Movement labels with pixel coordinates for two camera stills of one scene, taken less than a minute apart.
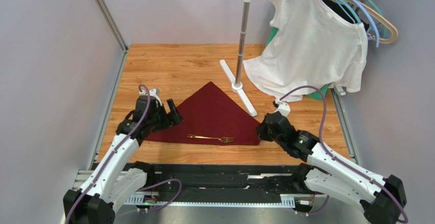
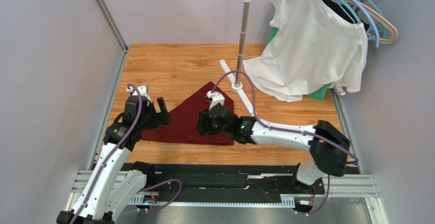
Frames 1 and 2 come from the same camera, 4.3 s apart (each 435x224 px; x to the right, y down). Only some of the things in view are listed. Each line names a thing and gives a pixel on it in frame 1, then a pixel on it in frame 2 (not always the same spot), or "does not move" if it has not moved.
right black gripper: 267,128 to 204,127
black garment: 338,10 does not move
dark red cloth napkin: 209,112 does not move
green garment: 318,95 does not move
